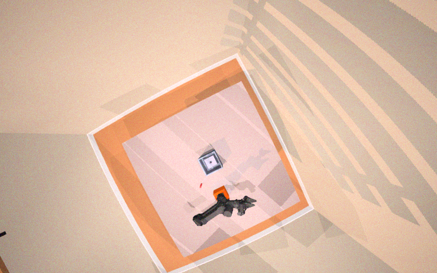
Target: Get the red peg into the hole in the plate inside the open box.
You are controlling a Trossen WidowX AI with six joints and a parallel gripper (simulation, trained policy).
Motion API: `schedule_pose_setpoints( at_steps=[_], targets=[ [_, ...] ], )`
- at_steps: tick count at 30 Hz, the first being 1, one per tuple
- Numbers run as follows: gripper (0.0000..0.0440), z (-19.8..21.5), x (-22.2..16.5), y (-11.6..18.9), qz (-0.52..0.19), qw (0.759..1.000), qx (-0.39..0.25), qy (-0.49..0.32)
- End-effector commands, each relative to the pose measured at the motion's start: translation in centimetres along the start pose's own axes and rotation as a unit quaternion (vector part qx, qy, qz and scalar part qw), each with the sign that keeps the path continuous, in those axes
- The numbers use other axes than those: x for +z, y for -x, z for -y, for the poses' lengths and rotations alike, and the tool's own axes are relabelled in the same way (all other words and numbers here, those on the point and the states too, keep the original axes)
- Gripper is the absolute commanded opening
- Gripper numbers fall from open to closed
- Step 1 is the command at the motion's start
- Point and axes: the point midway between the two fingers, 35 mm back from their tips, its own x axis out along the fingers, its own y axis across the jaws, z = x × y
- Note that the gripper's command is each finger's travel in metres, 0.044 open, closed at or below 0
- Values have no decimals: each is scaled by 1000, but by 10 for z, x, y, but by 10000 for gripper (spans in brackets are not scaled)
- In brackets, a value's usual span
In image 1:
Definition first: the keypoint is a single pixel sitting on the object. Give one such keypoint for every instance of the white square plate with hole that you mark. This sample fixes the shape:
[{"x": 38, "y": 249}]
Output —
[{"x": 212, "y": 163}]

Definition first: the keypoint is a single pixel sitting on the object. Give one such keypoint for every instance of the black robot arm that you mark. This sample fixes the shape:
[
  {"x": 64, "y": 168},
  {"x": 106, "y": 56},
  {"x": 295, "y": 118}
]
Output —
[{"x": 223, "y": 206}]

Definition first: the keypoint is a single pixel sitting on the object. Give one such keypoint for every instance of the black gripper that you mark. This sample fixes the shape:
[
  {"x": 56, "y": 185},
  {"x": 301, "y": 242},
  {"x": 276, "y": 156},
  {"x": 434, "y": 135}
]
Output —
[{"x": 244, "y": 203}]

